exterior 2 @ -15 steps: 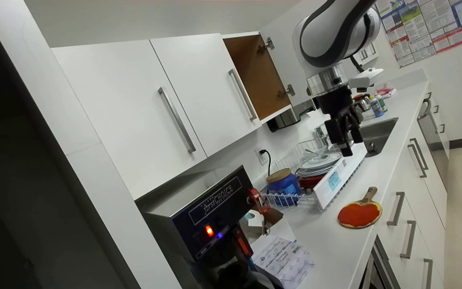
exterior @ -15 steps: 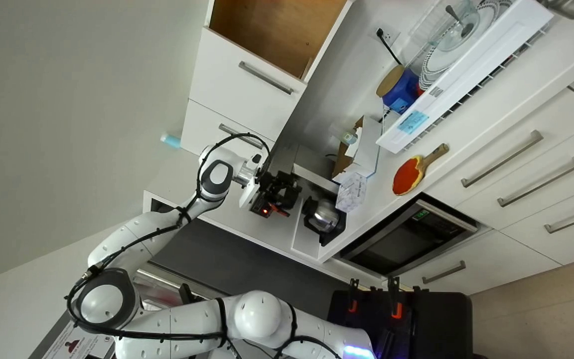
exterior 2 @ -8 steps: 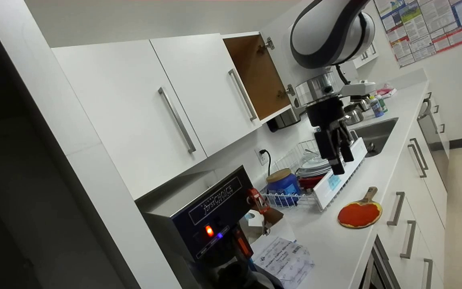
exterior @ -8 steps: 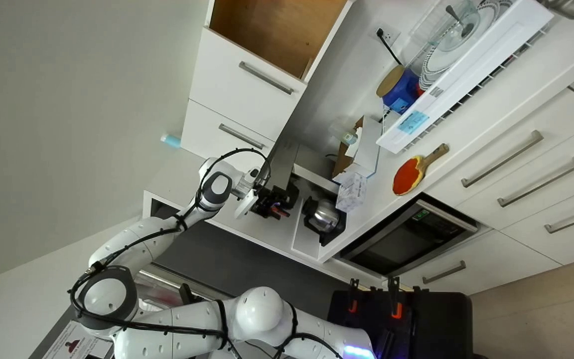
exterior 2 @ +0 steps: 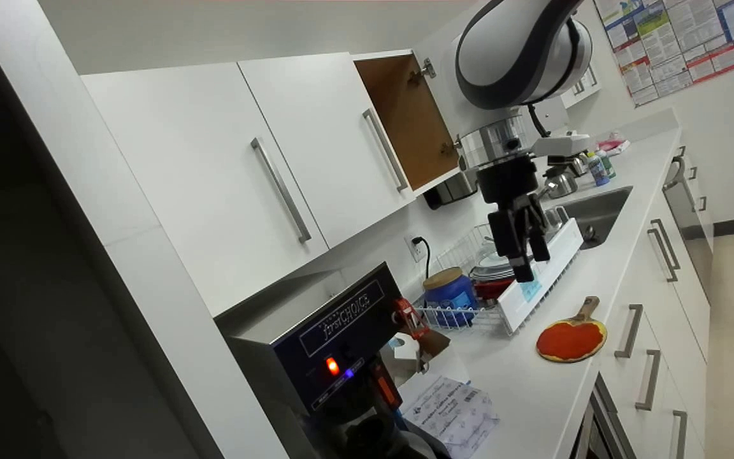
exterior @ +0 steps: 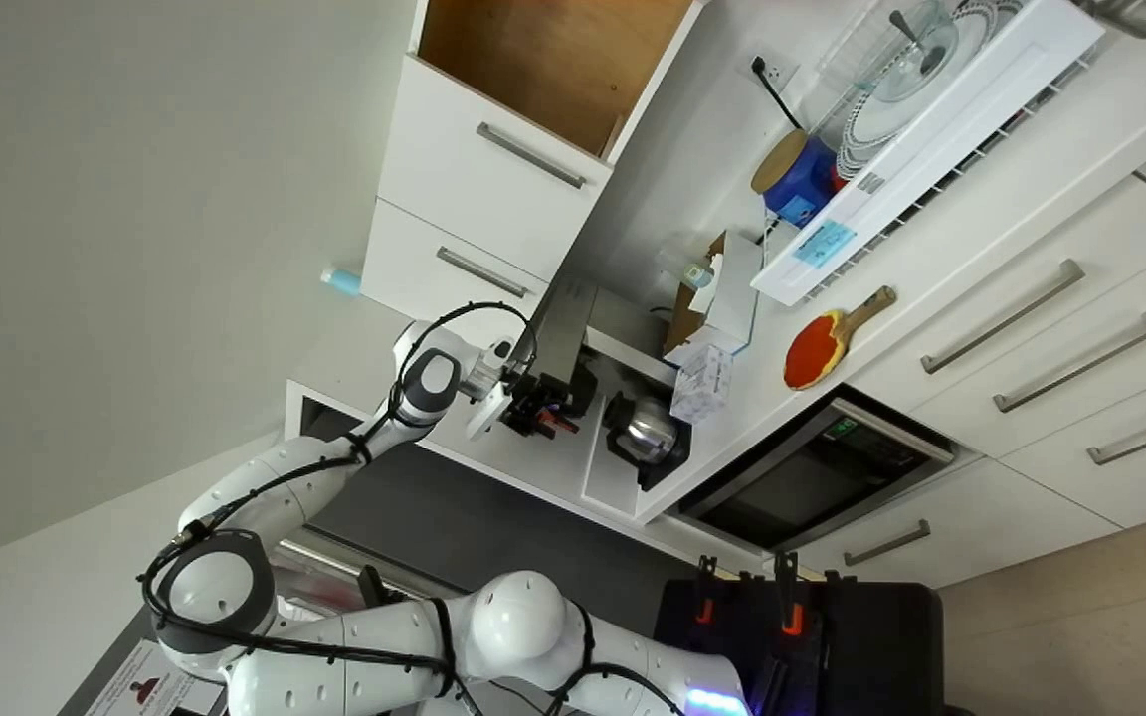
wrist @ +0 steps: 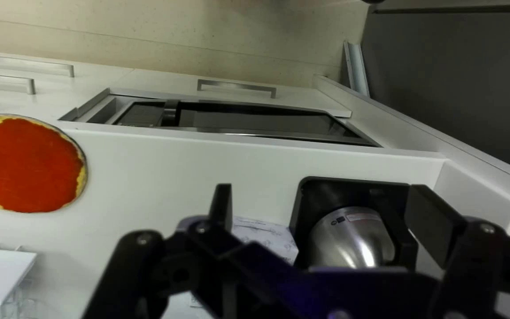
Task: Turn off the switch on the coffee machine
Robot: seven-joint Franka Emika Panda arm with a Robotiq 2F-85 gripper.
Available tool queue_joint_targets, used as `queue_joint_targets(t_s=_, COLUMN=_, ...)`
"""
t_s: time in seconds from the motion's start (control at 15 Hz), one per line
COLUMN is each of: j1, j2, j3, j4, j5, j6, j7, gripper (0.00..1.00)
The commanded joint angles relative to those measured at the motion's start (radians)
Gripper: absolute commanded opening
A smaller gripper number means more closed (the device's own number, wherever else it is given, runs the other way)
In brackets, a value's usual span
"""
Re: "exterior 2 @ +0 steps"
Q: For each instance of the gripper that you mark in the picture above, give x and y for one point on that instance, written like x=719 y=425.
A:
x=508 y=182

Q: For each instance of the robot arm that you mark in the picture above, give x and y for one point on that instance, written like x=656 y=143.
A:
x=507 y=44

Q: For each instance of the black and steel coffee machine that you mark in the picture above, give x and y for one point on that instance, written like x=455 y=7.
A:
x=316 y=344

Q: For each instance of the black coffee pot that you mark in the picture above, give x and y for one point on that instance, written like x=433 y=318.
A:
x=386 y=443

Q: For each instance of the stack of white plates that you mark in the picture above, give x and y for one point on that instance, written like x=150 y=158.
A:
x=491 y=266

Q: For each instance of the red bowl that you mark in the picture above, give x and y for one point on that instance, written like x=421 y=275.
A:
x=491 y=288

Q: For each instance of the silver kettle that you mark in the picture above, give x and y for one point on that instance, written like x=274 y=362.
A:
x=561 y=183

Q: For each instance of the steel sink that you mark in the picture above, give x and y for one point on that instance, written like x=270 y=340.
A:
x=599 y=210

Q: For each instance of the blue canister with cork lid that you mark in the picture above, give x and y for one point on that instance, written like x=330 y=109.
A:
x=450 y=296

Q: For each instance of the bottle with blue label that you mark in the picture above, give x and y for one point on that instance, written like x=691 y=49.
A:
x=597 y=171

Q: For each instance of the red table tennis paddle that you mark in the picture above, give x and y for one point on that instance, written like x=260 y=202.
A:
x=571 y=339

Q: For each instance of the green bottle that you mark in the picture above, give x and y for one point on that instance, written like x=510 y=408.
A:
x=608 y=164

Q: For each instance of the pink packet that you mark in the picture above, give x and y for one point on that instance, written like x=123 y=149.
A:
x=612 y=143

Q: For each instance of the steel dishwasher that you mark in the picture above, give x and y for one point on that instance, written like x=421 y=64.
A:
x=689 y=223

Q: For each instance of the open white cabinet door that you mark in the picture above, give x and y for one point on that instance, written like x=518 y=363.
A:
x=445 y=102

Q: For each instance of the narrow white cabinet door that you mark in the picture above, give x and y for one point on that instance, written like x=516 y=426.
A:
x=322 y=140

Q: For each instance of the wide white cabinet door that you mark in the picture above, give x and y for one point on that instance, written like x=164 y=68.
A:
x=195 y=191

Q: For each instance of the white wall socket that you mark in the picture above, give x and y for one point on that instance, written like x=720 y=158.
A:
x=413 y=250

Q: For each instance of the small white wall cabinet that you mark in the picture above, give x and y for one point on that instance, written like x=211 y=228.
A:
x=587 y=86

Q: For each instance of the wall poster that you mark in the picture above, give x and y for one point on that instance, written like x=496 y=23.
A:
x=685 y=44

